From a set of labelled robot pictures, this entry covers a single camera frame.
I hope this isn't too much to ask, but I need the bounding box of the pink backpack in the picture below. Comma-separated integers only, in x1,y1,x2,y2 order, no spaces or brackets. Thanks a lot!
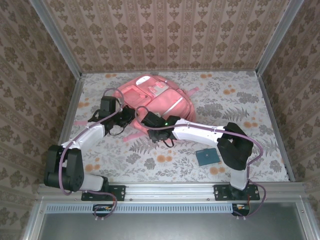
74,74,200,143

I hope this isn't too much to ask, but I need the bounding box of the small teal wallet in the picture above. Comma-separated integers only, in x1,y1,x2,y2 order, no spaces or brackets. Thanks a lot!
195,147,220,166

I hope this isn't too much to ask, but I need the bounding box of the floral tablecloth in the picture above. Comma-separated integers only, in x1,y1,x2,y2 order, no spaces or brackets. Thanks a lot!
57,70,291,183

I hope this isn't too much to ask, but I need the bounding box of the grey metal panel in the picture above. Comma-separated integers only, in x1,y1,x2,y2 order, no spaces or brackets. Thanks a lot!
37,212,305,240

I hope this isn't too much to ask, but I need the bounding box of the black connector board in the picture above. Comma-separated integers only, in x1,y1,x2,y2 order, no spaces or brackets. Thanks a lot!
231,202,251,217
92,203,114,217

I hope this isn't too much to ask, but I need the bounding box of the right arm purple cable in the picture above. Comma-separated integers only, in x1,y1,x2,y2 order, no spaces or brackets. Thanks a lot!
136,106,267,219

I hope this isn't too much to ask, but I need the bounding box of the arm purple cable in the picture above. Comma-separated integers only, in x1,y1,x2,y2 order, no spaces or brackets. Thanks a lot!
59,88,125,221
136,106,267,219

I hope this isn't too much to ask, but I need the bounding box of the aluminium frame rail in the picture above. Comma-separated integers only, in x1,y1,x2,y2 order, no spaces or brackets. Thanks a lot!
46,73,86,183
81,68,258,75
256,71,296,183

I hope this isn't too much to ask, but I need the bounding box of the wide aluminium extrusion rail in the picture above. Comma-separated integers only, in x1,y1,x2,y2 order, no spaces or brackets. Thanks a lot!
37,181,306,202

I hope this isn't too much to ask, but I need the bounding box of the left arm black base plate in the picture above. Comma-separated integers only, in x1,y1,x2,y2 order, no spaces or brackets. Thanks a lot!
81,184,126,202

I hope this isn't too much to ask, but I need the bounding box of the slotted grey cable duct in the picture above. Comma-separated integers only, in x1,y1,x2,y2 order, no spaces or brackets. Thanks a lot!
46,202,233,214

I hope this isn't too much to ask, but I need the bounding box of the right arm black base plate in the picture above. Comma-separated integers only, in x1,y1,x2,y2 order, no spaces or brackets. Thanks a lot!
213,184,261,202

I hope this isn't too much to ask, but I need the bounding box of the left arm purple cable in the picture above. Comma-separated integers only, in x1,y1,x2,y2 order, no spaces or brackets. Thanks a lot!
59,88,125,221

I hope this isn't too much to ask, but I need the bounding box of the aluminium frame post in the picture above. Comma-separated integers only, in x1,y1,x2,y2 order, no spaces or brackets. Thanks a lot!
28,0,83,79
256,0,305,76

